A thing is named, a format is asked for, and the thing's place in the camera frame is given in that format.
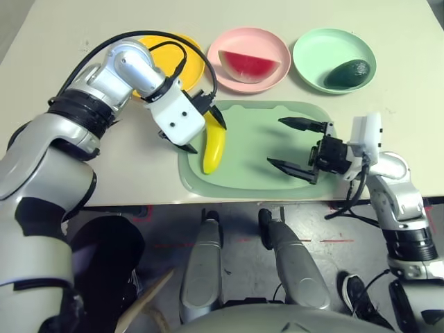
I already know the silver robot right leg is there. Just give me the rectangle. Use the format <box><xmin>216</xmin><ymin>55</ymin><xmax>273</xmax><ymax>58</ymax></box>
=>
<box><xmin>259</xmin><ymin>207</ymin><xmax>332</xmax><ymax>310</ymax></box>

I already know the green plate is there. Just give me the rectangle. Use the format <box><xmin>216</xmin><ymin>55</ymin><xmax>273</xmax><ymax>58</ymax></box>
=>
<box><xmin>292</xmin><ymin>28</ymin><xmax>377</xmax><ymax>95</ymax></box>

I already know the pink plate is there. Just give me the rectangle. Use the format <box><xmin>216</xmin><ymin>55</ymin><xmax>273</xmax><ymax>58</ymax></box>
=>
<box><xmin>207</xmin><ymin>27</ymin><xmax>291</xmax><ymax>94</ymax></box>

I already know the black fabric cover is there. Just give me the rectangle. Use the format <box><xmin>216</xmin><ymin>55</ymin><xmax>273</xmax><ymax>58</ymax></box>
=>
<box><xmin>67</xmin><ymin>216</ymin><xmax>146</xmax><ymax>333</ymax></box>

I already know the grey robot torso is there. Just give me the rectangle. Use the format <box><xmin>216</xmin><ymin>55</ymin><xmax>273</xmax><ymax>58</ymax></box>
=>
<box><xmin>171</xmin><ymin>303</ymin><xmax>396</xmax><ymax>333</ymax></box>

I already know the silver robot left leg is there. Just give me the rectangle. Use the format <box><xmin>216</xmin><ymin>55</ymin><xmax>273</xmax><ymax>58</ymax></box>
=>
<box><xmin>179</xmin><ymin>207</ymin><xmax>225</xmax><ymax>323</ymax></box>

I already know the green cutting board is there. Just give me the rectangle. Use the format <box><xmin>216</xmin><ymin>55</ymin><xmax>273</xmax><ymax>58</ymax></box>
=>
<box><xmin>178</xmin><ymin>100</ymin><xmax>339</xmax><ymax>200</ymax></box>

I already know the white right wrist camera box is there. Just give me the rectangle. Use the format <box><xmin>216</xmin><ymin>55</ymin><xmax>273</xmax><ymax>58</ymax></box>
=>
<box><xmin>348</xmin><ymin>110</ymin><xmax>383</xmax><ymax>164</ymax></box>

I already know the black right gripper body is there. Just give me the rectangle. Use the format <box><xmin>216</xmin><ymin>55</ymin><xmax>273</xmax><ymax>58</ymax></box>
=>
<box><xmin>307</xmin><ymin>121</ymin><xmax>352</xmax><ymax>185</ymax></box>

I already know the long black left arm cable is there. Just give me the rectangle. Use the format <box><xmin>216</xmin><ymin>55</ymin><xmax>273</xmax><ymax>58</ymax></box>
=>
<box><xmin>48</xmin><ymin>31</ymin><xmax>219</xmax><ymax>107</ymax></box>

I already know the dark green avocado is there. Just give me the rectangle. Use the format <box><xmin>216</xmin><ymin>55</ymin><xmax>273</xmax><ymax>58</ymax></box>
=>
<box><xmin>324</xmin><ymin>59</ymin><xmax>371</xmax><ymax>87</ymax></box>

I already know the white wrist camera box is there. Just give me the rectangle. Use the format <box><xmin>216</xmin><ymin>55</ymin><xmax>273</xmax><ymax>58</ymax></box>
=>
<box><xmin>348</xmin><ymin>110</ymin><xmax>383</xmax><ymax>164</ymax></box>
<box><xmin>144</xmin><ymin>83</ymin><xmax>206</xmax><ymax>146</ymax></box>

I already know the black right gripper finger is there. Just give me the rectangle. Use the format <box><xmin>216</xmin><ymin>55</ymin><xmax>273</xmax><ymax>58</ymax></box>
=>
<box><xmin>277</xmin><ymin>117</ymin><xmax>327</xmax><ymax>133</ymax></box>
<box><xmin>266</xmin><ymin>157</ymin><xmax>317</xmax><ymax>185</ymax></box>

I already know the short black left arm cable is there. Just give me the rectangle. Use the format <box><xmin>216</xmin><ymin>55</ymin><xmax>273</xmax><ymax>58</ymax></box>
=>
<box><xmin>147</xmin><ymin>40</ymin><xmax>188</xmax><ymax>83</ymax></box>

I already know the black shoe white sole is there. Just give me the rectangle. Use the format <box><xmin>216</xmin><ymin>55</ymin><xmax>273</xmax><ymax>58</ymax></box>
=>
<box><xmin>341</xmin><ymin>273</ymin><xmax>381</xmax><ymax>323</ymax></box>

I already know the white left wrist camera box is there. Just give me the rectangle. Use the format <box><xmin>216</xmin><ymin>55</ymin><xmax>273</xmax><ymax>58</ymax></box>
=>
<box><xmin>144</xmin><ymin>83</ymin><xmax>206</xmax><ymax>146</ymax></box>

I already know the red watermelon slice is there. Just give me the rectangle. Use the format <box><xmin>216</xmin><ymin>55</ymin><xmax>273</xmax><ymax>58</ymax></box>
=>
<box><xmin>218</xmin><ymin>50</ymin><xmax>282</xmax><ymax>84</ymax></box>

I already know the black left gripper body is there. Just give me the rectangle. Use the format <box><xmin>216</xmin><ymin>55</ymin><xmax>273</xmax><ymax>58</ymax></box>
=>
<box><xmin>182</xmin><ymin>89</ymin><xmax>213</xmax><ymax>116</ymax></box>

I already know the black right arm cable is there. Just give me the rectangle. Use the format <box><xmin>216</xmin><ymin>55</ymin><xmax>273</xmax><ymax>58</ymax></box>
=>
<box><xmin>324</xmin><ymin>162</ymin><xmax>381</xmax><ymax>228</ymax></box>

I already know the yellow plate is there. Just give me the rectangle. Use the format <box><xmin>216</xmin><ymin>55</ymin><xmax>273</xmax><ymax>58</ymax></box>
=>
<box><xmin>137</xmin><ymin>31</ymin><xmax>205</xmax><ymax>100</ymax></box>

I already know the silver robot leg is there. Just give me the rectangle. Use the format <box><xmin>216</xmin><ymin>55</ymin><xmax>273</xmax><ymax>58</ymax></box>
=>
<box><xmin>179</xmin><ymin>207</ymin><xmax>225</xmax><ymax>323</ymax></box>
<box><xmin>259</xmin><ymin>207</ymin><xmax>332</xmax><ymax>310</ymax></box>

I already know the yellow banana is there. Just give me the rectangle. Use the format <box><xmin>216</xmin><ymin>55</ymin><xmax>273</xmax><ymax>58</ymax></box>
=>
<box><xmin>202</xmin><ymin>110</ymin><xmax>228</xmax><ymax>175</ymax></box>

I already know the wooden stick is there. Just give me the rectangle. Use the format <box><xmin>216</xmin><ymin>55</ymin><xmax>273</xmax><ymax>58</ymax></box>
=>
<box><xmin>116</xmin><ymin>268</ymin><xmax>175</xmax><ymax>333</ymax></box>

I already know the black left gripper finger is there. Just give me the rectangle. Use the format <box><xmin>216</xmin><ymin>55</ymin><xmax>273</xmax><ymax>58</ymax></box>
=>
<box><xmin>176</xmin><ymin>142</ymin><xmax>199</xmax><ymax>155</ymax></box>
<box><xmin>207</xmin><ymin>103</ymin><xmax>228</xmax><ymax>131</ymax></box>

